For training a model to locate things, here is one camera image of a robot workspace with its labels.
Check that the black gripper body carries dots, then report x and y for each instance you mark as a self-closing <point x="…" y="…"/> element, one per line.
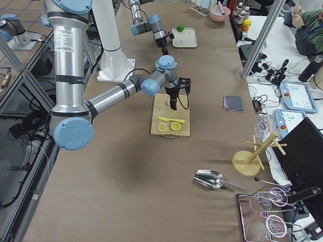
<point x="171" y="92"/>
<point x="161" y="43"/>

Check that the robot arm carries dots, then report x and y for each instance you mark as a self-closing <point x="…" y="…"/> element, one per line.
<point x="71" y="117"/>
<point x="143" y="24"/>

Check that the pink ribbed bowl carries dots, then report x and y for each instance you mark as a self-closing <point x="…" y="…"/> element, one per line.
<point x="216" y="14"/>

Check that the yellow plastic knife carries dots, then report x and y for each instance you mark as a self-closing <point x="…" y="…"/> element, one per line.
<point x="182" y="121"/>

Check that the bamboo cutting board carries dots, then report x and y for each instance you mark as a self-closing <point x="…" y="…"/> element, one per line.
<point x="167" y="122"/>

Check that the cream rabbit tray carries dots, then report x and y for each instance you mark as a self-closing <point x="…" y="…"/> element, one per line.
<point x="184" y="39"/>

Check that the thick lemon half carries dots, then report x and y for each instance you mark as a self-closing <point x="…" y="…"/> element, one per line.
<point x="175" y="126"/>

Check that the thin lemon slice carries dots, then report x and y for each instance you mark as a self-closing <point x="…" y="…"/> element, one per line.
<point x="162" y="127"/>

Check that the green lime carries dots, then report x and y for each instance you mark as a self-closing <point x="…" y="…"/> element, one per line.
<point x="180" y="28"/>

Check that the folded grey cloth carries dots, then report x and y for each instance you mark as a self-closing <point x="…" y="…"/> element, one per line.
<point x="233" y="103"/>

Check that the metal scoop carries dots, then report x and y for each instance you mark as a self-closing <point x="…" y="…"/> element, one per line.
<point x="213" y="179"/>

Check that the wooden mug tree stand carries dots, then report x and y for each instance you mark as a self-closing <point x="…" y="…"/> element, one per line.
<point x="249" y="164"/>

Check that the grey teach pendant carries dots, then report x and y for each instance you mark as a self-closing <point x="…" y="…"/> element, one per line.
<point x="297" y="96"/>

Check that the black monitor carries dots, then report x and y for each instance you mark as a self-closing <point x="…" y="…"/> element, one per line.
<point x="302" y="163"/>

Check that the seated person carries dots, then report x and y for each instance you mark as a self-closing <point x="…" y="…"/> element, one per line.
<point x="308" y="36"/>

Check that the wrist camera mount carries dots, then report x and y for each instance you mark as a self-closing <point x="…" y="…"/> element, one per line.
<point x="185" y="83"/>
<point x="170" y="35"/>

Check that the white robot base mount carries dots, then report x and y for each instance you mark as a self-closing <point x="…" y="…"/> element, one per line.
<point x="114" y="65"/>

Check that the aluminium frame post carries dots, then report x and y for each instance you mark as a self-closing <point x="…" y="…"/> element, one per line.
<point x="268" y="24"/>

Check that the wire glass rack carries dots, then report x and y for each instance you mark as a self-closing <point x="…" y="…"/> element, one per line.
<point x="261" y="215"/>

